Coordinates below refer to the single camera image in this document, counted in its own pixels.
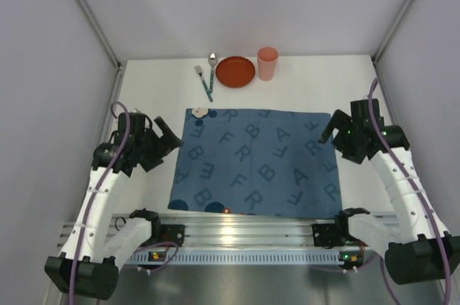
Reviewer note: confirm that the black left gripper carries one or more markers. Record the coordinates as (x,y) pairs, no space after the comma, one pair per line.
(155,146)

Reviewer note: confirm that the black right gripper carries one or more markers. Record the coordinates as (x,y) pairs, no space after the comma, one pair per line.
(343,136)

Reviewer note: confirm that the blue lettered cloth placemat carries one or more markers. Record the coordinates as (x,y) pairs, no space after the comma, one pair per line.
(256,162)

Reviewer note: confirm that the fork with teal handle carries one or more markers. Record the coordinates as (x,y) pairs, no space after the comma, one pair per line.
(199,71)

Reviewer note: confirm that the spoon with teal handle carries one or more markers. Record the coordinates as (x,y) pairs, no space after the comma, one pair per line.
(212,61)

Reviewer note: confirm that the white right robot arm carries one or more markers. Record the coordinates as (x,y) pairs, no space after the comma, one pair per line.
(421,248)

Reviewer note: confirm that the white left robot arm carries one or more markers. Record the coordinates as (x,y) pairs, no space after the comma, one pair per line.
(89,262)

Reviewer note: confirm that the red-orange round plate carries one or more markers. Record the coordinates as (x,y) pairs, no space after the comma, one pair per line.
(235,72)

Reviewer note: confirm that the pink plastic cup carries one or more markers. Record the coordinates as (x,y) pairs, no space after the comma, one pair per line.
(267,58)

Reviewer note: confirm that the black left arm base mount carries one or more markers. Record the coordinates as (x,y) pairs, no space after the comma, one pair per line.
(171,233)

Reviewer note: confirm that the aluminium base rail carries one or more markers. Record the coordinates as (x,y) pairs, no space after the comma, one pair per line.
(212,231)

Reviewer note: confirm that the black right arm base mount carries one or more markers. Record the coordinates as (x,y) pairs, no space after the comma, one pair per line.
(326,236)

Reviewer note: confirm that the slotted grey cable duct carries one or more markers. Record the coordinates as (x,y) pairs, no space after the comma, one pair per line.
(246,257)

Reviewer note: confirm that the aluminium corner post left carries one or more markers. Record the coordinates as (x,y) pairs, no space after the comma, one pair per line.
(93,23)

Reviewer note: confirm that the aluminium corner post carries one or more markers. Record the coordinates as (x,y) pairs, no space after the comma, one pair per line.
(391,31)
(93,23)

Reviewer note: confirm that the aluminium corner post right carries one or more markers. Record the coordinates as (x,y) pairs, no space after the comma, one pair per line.
(391,31)

